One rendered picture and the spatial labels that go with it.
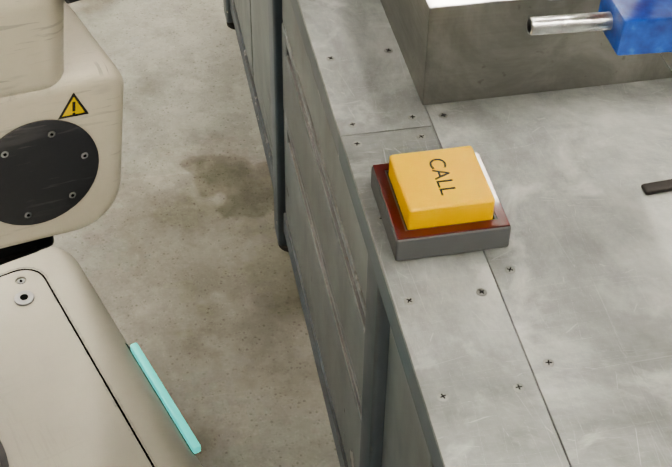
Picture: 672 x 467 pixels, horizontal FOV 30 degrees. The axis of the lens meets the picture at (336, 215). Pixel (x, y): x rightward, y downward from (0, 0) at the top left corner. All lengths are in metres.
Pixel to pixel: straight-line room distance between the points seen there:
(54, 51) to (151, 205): 1.12
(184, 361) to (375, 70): 0.92
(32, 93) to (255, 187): 1.14
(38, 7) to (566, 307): 0.44
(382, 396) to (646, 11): 0.57
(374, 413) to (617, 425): 0.55
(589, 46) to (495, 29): 0.08
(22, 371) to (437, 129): 0.71
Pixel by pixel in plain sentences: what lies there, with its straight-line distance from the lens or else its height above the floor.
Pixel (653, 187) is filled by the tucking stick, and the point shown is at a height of 0.80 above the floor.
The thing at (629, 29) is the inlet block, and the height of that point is 0.94.
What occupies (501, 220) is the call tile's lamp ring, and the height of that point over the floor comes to 0.82.
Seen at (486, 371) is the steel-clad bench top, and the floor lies 0.80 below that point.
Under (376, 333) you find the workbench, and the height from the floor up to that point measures 0.50.
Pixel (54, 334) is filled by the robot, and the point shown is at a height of 0.28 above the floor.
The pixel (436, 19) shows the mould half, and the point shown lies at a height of 0.88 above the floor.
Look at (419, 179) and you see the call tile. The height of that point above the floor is 0.84.
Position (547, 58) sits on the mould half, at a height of 0.83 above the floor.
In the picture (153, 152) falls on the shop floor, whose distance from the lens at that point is 2.21.
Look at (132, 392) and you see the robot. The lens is 1.46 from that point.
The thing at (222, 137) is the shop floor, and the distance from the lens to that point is 2.23.
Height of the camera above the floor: 1.39
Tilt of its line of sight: 42 degrees down
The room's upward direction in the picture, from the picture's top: 1 degrees clockwise
